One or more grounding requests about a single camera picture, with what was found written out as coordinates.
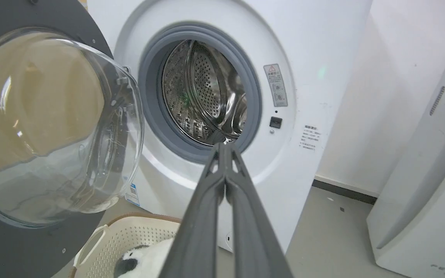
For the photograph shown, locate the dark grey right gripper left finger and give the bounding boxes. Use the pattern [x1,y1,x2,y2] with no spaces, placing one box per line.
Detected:
[158,142,227,278]

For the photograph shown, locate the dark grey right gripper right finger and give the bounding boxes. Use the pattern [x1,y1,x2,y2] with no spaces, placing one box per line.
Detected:
[225,143,294,278]

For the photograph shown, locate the washing machine door glass bowl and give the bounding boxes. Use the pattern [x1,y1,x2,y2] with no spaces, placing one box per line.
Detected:
[0,0,145,278]

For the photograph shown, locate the white front-load washing machine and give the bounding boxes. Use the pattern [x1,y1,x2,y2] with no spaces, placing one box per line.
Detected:
[87,0,374,253]

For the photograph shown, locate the black and white plush toy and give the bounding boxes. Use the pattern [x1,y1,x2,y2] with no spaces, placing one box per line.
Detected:
[113,237,175,278]

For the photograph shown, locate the white perforated laundry basket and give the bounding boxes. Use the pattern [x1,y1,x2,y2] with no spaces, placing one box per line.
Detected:
[69,212,182,278]

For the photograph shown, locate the blue energy label sticker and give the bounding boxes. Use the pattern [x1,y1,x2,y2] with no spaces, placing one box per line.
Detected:
[124,182,141,207]

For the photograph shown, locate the red warning label sticker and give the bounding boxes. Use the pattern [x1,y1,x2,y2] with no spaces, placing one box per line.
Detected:
[263,64,289,107]

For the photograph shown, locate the white appliance with vent slot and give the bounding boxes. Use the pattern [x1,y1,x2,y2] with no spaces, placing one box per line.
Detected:
[366,15,445,278]

